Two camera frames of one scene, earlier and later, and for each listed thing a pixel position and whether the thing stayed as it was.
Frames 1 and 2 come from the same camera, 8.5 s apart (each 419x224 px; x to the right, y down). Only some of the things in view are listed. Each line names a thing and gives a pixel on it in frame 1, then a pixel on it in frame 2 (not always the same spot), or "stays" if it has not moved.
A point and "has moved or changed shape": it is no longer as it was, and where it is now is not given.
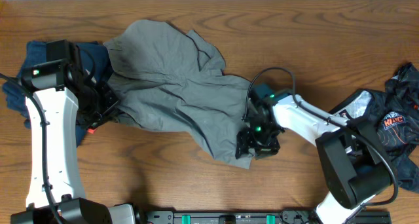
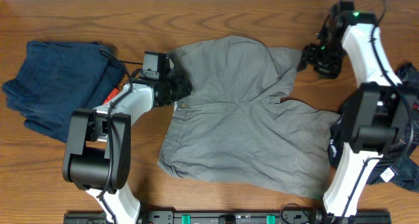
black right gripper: (245, 141) to (308, 57)
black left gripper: (112, 99) to (181, 83)
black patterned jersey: (395, 115) stays
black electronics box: (266, 217) stays
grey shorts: (168, 81) has moved or changed shape
